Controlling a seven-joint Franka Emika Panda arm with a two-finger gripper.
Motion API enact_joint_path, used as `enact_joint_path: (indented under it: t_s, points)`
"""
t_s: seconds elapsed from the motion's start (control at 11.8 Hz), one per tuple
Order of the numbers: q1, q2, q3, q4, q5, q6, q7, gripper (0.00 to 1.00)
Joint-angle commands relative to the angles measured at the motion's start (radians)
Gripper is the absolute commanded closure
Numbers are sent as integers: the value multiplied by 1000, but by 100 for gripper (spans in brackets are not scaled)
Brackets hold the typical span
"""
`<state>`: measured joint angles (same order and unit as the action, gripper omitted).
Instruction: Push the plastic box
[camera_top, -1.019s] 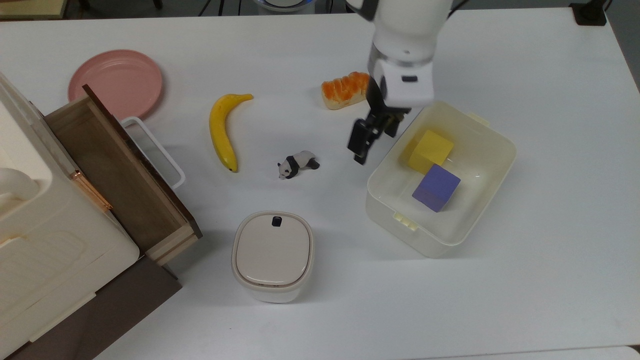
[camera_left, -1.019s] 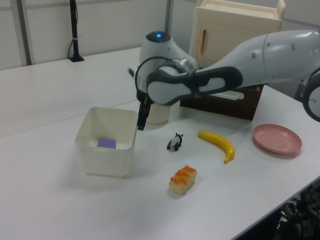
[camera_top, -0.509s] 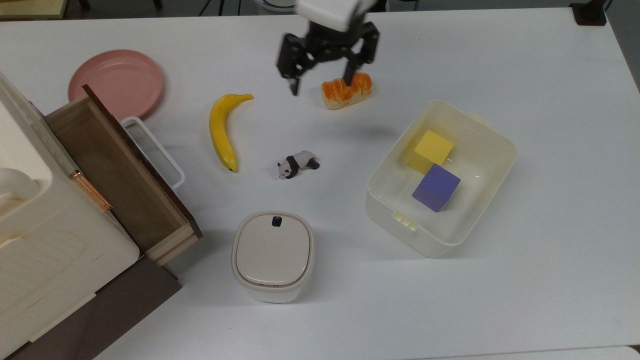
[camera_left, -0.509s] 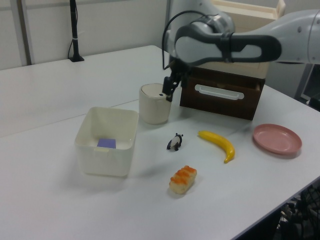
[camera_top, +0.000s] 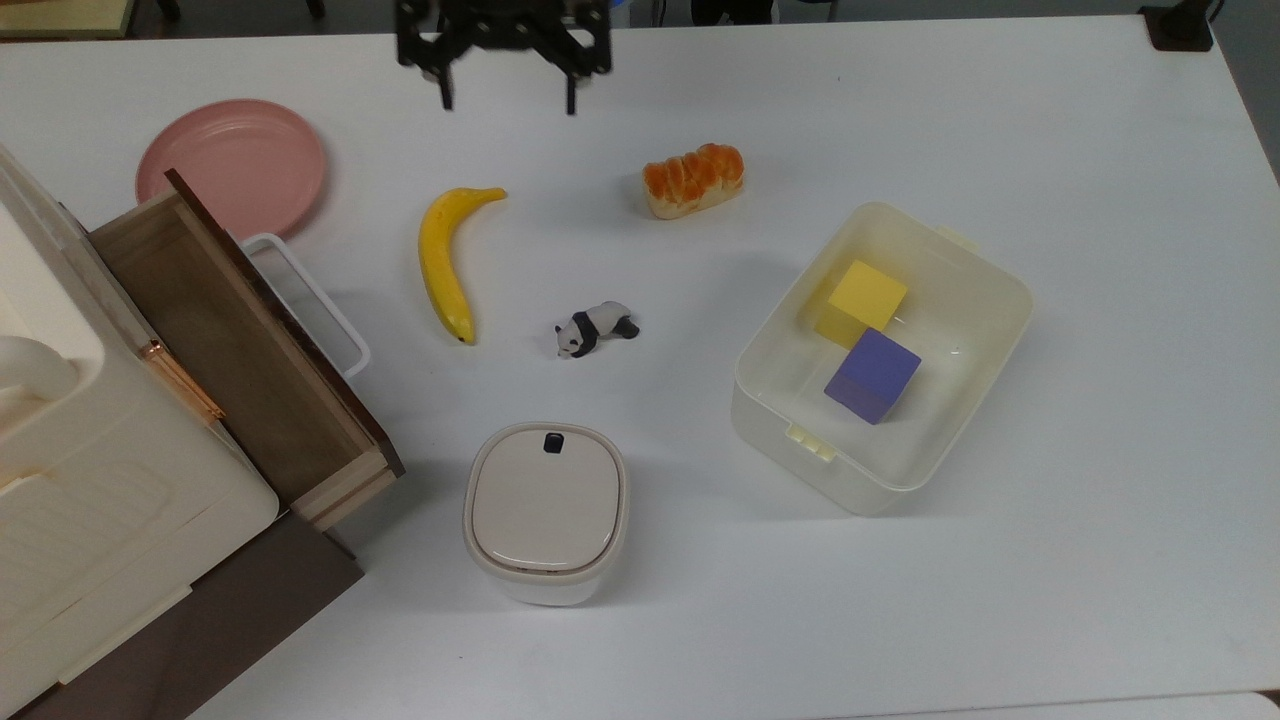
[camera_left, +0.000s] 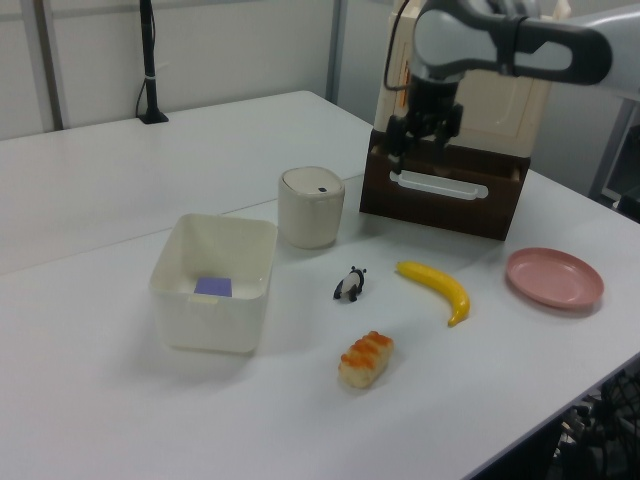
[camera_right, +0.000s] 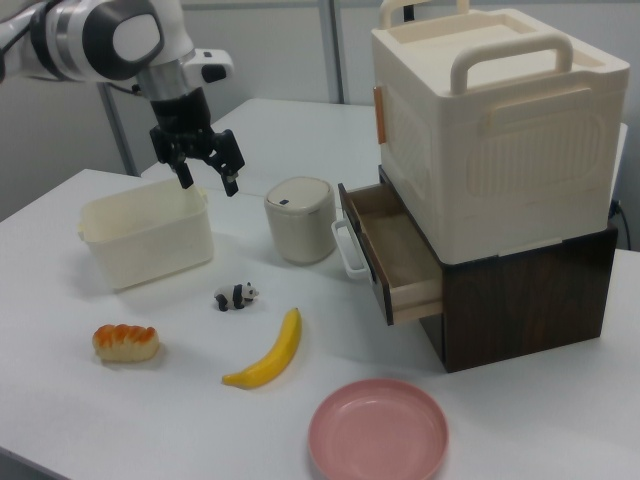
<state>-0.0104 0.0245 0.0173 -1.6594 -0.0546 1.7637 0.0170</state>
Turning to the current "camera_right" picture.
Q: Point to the yellow toy banana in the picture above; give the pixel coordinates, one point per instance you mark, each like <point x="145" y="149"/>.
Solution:
<point x="275" y="357"/>

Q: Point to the toy panda figure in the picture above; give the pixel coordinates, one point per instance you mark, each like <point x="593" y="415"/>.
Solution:
<point x="235" y="295"/>

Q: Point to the pink plate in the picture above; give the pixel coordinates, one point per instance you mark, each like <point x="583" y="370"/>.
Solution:
<point x="377" y="430"/>

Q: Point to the small cream trash bin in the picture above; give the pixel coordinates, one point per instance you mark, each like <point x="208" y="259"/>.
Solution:
<point x="300" y="225"/>

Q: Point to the white plastic box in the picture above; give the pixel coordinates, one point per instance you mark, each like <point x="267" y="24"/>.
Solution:
<point x="150" y="255"/>

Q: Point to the toy bread roll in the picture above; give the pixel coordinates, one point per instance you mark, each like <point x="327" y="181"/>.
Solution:
<point x="125" y="342"/>

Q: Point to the dark brown drawer cabinet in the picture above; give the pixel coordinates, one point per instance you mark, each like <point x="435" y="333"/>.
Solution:
<point x="525" y="310"/>

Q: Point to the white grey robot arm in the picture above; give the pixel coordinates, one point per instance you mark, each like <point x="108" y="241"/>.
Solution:
<point x="75" y="35"/>

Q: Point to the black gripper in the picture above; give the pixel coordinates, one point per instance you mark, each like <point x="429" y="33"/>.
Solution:
<point x="182" y="120"/>

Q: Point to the orange latch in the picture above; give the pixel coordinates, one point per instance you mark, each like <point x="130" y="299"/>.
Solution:
<point x="379" y="115"/>

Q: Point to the dark brown wooden drawer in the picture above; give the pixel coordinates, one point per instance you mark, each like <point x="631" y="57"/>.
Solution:
<point x="395" y="250"/>

